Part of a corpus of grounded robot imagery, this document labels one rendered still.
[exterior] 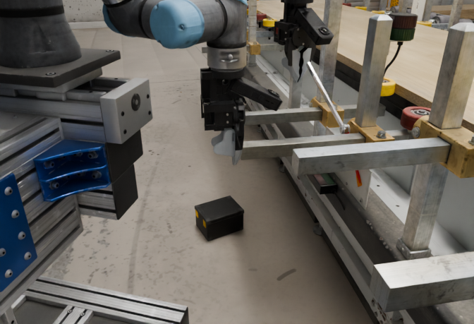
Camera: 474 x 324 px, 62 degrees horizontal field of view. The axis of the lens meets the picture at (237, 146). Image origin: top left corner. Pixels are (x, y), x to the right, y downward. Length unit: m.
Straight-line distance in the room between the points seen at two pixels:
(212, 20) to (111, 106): 0.24
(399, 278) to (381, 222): 0.53
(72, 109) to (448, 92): 0.64
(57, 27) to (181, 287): 1.20
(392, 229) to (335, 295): 0.86
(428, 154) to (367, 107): 0.29
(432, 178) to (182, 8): 0.50
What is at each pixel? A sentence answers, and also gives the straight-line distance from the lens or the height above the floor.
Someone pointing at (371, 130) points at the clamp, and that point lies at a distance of 0.93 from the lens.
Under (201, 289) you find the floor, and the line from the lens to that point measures 1.71.
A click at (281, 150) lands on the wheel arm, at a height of 0.85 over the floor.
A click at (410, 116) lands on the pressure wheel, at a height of 0.91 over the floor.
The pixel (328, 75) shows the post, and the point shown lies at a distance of 1.14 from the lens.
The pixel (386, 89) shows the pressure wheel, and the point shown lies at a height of 0.89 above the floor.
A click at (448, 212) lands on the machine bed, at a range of 1.09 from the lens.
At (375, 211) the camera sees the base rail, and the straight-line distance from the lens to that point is 0.95.
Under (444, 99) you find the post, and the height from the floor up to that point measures 1.02.
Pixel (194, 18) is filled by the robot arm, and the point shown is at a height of 1.14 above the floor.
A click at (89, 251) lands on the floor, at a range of 1.99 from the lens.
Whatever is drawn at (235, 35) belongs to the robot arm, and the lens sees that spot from 0.73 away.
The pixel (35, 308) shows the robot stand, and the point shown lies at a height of 0.21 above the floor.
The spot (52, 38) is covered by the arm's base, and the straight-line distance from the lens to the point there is 0.82.
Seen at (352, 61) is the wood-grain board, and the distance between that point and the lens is 1.44.
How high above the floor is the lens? 1.22
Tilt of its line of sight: 26 degrees down
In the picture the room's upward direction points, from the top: straight up
